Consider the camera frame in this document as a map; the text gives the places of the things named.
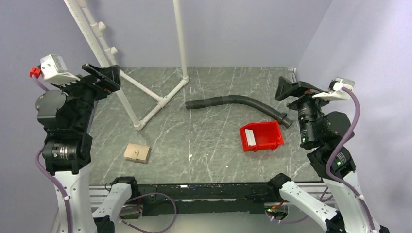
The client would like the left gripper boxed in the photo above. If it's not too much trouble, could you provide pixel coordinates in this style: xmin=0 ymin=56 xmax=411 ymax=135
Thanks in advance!
xmin=52 ymin=62 xmax=120 ymax=130

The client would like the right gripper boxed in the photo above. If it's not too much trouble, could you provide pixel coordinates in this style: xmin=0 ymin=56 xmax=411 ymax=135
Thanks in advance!
xmin=273 ymin=75 xmax=336 ymax=144

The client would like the beige card holder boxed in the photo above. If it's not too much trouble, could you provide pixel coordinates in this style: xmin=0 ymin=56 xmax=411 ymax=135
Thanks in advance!
xmin=123 ymin=143 xmax=151 ymax=163

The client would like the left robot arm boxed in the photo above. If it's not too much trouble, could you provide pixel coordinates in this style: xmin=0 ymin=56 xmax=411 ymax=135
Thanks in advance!
xmin=35 ymin=64 xmax=121 ymax=233

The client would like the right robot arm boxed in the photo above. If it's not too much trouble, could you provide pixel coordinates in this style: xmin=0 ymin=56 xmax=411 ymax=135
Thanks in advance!
xmin=268 ymin=77 xmax=388 ymax=233

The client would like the white card stack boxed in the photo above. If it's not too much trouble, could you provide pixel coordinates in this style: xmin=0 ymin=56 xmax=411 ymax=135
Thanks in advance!
xmin=245 ymin=129 xmax=256 ymax=147

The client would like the red plastic bin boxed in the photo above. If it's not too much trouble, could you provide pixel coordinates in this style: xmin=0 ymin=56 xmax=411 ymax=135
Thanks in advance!
xmin=239 ymin=121 xmax=284 ymax=152

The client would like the black corrugated hose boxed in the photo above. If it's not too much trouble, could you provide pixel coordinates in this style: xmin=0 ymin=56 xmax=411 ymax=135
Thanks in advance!
xmin=185 ymin=95 xmax=294 ymax=129

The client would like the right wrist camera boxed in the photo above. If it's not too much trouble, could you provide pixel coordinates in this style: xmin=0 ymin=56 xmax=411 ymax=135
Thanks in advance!
xmin=312 ymin=77 xmax=355 ymax=101

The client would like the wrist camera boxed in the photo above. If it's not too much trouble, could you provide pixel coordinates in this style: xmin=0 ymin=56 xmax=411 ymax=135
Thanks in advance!
xmin=312 ymin=77 xmax=355 ymax=101
xmin=29 ymin=54 xmax=81 ymax=86

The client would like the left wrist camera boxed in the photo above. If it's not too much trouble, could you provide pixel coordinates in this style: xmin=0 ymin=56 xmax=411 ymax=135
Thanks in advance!
xmin=29 ymin=54 xmax=81 ymax=86

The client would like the white PVC pipe frame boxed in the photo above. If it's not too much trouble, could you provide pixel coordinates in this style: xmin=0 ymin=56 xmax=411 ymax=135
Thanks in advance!
xmin=65 ymin=0 xmax=190 ymax=131

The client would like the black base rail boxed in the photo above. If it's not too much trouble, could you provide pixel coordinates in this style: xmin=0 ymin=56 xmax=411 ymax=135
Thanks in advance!
xmin=125 ymin=182 xmax=282 ymax=216

